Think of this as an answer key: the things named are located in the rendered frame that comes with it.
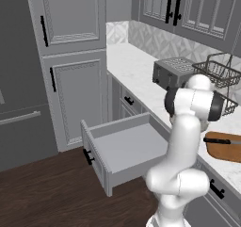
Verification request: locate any brown wooden cutting board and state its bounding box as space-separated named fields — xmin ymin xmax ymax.
xmin=204 ymin=130 xmax=241 ymax=165

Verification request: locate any grey open drawer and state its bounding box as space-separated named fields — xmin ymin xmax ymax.
xmin=80 ymin=111 xmax=172 ymax=198

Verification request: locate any grey glass wall cupboard door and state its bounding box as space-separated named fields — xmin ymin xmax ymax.
xmin=173 ymin=0 xmax=241 ymax=50
xmin=137 ymin=0 xmax=175 ymax=33

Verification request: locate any grey small drawer front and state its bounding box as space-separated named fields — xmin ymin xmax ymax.
xmin=120 ymin=87 xmax=143 ymax=115

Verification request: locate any black drawer handle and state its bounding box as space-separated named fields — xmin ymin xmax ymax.
xmin=82 ymin=148 xmax=96 ymax=167
xmin=209 ymin=179 xmax=226 ymax=201
xmin=123 ymin=95 xmax=136 ymax=106

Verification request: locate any dark grey fridge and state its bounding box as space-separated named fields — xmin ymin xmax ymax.
xmin=0 ymin=0 xmax=59 ymax=172

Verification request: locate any grey tall cupboard door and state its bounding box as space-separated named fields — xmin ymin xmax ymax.
xmin=41 ymin=49 xmax=109 ymax=153
xmin=25 ymin=0 xmax=107 ymax=57

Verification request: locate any grey base cupboard door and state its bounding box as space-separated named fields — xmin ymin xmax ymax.
xmin=183 ymin=195 xmax=234 ymax=227
xmin=120 ymin=103 xmax=142 ymax=121

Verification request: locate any grey fridge handle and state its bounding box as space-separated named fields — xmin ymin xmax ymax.
xmin=0 ymin=110 xmax=42 ymax=127

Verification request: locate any black cupboard door handle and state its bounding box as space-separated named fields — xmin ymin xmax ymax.
xmin=49 ymin=67 xmax=57 ymax=93
xmin=40 ymin=15 xmax=50 ymax=48

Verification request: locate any black-handled knife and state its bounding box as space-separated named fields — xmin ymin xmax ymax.
xmin=202 ymin=137 xmax=241 ymax=146

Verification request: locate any black wall cupboard handle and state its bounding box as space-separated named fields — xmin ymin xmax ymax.
xmin=165 ymin=0 xmax=177 ymax=24
xmin=172 ymin=0 xmax=186 ymax=27

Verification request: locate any black wire basket stand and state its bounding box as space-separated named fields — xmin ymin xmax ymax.
xmin=191 ymin=52 xmax=241 ymax=118

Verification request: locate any grey toaster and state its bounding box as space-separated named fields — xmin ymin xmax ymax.
xmin=152 ymin=57 xmax=198 ymax=92

